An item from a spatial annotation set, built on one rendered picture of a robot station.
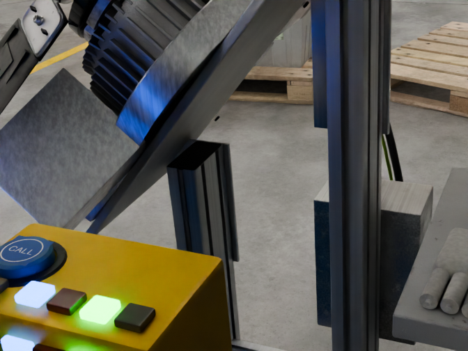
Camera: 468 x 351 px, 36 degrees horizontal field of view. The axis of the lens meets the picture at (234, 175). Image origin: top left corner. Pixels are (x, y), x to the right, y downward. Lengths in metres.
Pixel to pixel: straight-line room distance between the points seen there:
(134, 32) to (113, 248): 0.37
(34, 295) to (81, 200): 0.39
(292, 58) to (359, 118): 2.94
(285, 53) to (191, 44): 3.02
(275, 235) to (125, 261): 2.09
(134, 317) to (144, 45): 0.45
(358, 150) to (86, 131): 0.32
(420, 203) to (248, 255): 1.50
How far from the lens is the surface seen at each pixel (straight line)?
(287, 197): 2.80
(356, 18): 0.81
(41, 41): 0.96
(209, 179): 1.01
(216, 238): 1.06
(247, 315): 2.19
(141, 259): 0.48
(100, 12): 0.87
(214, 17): 0.78
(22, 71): 0.96
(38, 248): 0.50
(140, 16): 0.82
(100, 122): 0.85
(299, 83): 3.67
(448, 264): 0.81
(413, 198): 1.03
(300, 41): 3.73
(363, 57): 0.82
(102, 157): 0.84
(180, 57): 0.77
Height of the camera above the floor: 1.33
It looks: 26 degrees down
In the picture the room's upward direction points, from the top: 5 degrees counter-clockwise
